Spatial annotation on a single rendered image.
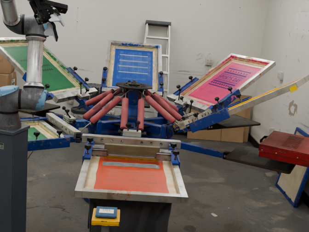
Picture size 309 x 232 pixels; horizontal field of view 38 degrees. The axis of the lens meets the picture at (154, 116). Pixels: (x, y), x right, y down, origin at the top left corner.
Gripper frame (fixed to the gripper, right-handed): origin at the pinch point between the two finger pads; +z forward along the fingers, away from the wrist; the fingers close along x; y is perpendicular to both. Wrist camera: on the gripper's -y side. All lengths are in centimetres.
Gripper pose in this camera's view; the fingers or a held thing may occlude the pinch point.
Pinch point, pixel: (61, 34)
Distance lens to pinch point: 212.1
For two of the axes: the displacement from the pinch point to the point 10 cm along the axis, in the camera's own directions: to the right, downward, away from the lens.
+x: 4.0, -3.2, -8.6
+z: 4.5, 8.9, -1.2
